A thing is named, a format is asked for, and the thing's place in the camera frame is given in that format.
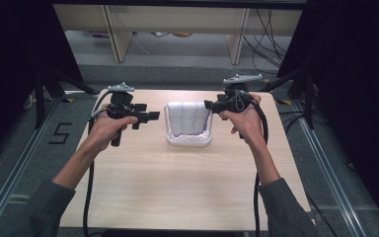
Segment person's left hand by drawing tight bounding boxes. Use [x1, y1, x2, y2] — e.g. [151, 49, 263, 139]
[88, 104, 139, 153]

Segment black floor cables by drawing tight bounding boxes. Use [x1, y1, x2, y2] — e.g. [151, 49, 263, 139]
[278, 109, 308, 133]

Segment white floor cable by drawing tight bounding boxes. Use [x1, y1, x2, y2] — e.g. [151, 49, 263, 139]
[223, 65, 245, 76]

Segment black curtain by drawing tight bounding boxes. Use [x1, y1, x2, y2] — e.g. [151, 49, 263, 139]
[275, 0, 379, 236]
[0, 0, 84, 166]

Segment aluminium floor rail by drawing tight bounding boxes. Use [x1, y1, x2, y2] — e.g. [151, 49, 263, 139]
[0, 97, 63, 237]
[291, 98, 369, 237]

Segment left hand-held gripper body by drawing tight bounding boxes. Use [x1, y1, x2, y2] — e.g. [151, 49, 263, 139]
[107, 82, 149, 148]

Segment white cloth with purple edge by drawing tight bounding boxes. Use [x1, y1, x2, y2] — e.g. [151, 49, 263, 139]
[166, 101, 211, 138]

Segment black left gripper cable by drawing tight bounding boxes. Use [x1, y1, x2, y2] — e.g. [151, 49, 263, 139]
[82, 90, 114, 237]

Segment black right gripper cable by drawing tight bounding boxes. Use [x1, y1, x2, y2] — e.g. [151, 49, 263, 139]
[236, 89, 270, 237]

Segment white rack with handle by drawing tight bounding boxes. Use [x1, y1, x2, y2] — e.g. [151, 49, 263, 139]
[163, 101, 214, 148]

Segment person's right hand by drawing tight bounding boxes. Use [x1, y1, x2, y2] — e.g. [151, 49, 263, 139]
[218, 93, 266, 148]

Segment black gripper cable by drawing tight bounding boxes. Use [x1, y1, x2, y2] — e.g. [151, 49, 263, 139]
[82, 90, 114, 237]
[236, 89, 270, 237]

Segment bundle of black cables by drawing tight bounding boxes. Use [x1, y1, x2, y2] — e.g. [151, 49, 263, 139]
[242, 8, 291, 73]

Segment black metal stand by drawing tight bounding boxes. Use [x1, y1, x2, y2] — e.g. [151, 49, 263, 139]
[260, 67, 318, 130]
[34, 67, 101, 130]

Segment light wooden desk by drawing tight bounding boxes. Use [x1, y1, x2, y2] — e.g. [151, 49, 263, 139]
[52, 3, 304, 65]

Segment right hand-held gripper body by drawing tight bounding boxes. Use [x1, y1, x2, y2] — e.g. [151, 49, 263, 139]
[221, 73, 265, 140]

